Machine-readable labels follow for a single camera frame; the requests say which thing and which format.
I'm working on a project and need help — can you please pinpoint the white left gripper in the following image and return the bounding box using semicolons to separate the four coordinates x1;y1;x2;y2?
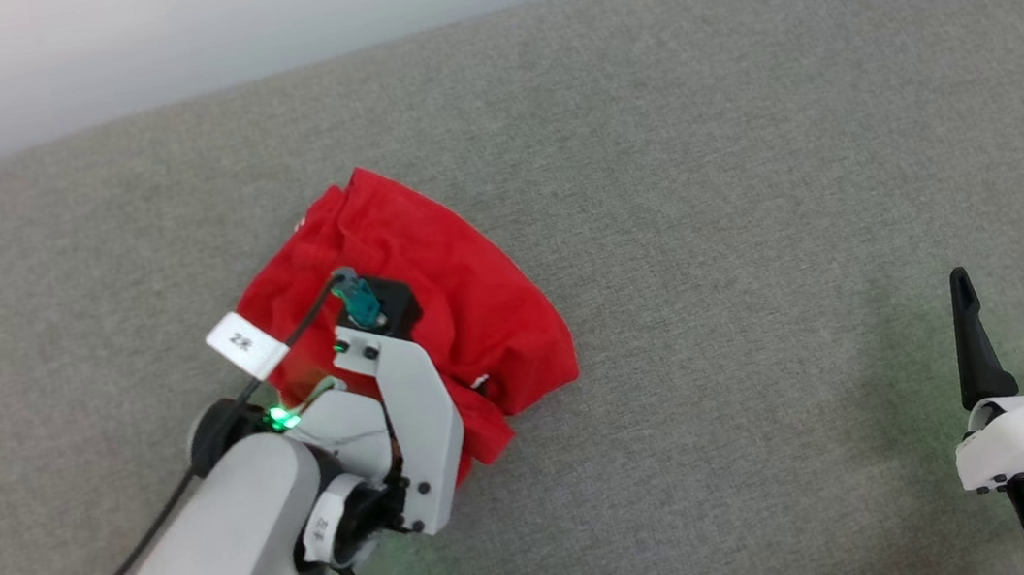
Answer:
278;310;477;551

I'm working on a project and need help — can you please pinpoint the red garment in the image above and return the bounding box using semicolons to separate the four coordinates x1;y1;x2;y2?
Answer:
221;144;592;511

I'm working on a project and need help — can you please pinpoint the white label tag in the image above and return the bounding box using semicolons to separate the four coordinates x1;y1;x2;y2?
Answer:
203;305;295;388

